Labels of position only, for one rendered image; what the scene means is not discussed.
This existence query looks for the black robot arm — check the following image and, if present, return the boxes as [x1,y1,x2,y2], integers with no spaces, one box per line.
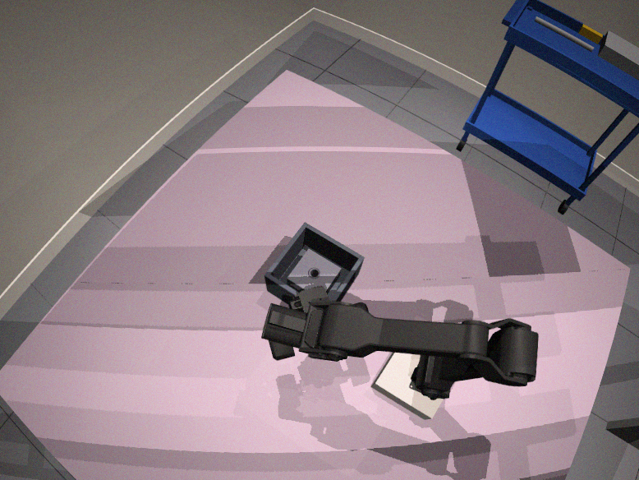
[261,286,539,400]

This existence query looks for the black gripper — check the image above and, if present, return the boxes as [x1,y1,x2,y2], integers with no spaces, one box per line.
[269,302,368,361]

